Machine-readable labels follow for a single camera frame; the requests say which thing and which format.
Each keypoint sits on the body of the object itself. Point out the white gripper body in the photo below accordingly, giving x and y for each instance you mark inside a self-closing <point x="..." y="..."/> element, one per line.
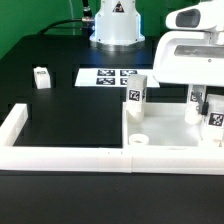
<point x="184" y="57"/>

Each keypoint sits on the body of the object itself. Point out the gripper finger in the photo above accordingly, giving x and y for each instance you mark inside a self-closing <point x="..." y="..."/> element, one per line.
<point x="203" y="106"/>

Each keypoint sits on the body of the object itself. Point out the white marker sheet with tags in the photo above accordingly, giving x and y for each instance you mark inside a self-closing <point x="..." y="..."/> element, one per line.
<point x="102" y="77"/>

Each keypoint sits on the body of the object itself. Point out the white U-shaped fence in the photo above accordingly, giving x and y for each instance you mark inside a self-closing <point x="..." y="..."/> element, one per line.
<point x="131" y="159"/>

